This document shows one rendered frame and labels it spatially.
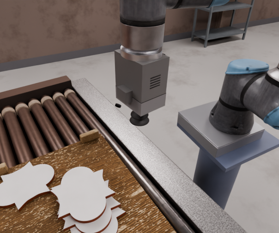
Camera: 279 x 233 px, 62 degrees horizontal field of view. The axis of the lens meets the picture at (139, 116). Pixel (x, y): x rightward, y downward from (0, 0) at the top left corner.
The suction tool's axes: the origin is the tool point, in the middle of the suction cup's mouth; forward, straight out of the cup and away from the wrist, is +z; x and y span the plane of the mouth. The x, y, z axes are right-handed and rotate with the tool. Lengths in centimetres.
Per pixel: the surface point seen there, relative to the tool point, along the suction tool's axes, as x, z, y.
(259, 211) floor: 95, 110, 14
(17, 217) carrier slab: -28.5, 19.7, -8.0
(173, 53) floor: 250, 109, -220
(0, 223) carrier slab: -31.8, 19.8, -8.7
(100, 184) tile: -10.4, 15.2, -1.3
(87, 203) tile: -15.3, 15.3, 1.2
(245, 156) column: 36.7, 24.6, 11.5
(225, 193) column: 41, 51, 8
